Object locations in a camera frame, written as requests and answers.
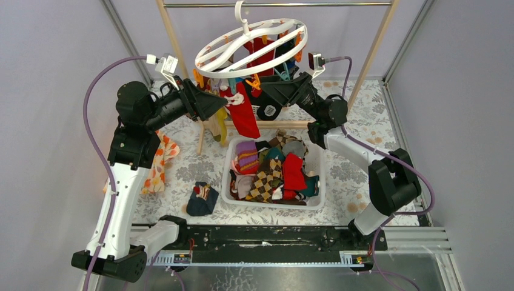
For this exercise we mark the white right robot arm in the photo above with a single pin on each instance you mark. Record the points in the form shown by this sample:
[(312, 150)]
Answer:
[(393, 182)]

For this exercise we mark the black hanging sock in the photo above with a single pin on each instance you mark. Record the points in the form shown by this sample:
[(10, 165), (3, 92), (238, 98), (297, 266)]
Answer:
[(266, 108)]

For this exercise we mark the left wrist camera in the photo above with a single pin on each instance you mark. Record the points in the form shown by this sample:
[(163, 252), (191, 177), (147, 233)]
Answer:
[(166, 66)]

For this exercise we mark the purple striped sock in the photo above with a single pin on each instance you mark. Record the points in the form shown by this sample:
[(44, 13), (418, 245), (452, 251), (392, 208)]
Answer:
[(247, 158)]

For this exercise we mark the white sock bin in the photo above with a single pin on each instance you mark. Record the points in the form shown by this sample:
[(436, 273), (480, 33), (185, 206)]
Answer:
[(235, 186)]

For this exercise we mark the navy blue sock bundle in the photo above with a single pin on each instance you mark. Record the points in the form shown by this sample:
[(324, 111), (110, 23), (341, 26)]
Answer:
[(202, 200)]

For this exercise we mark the white round clip hanger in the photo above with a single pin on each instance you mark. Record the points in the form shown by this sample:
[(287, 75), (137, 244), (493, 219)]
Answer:
[(225, 57)]

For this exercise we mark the red sock in bin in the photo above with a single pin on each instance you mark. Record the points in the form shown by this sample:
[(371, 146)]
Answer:
[(294, 180)]

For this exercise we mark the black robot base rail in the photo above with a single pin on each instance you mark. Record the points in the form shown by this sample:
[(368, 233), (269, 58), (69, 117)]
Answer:
[(321, 238)]

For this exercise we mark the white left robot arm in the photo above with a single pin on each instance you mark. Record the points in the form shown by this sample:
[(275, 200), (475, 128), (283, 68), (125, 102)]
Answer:
[(112, 252)]

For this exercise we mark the red santa sock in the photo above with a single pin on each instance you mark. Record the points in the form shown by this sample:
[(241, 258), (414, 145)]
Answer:
[(241, 111)]

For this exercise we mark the teal sock in bin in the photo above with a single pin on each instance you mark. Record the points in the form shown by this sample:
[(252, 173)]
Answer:
[(312, 187)]

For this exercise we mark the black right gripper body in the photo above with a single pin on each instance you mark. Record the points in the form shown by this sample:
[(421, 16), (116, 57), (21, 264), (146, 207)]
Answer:
[(309, 102)]

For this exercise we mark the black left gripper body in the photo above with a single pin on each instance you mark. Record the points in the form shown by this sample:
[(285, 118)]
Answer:
[(186, 101)]

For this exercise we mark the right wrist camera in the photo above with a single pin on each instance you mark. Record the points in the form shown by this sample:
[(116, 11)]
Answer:
[(316, 64)]

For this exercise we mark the argyle brown yellow sock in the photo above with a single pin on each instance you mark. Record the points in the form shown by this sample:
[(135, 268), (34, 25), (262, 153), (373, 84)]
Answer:
[(267, 178)]

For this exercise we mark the orange floral cloth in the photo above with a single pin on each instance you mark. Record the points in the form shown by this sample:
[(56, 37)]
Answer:
[(160, 164)]

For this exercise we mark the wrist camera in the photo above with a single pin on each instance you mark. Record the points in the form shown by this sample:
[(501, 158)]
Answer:
[(316, 64), (166, 66)]

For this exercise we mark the wooden clothes rack frame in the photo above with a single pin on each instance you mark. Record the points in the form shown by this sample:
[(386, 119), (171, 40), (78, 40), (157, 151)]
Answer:
[(388, 15)]

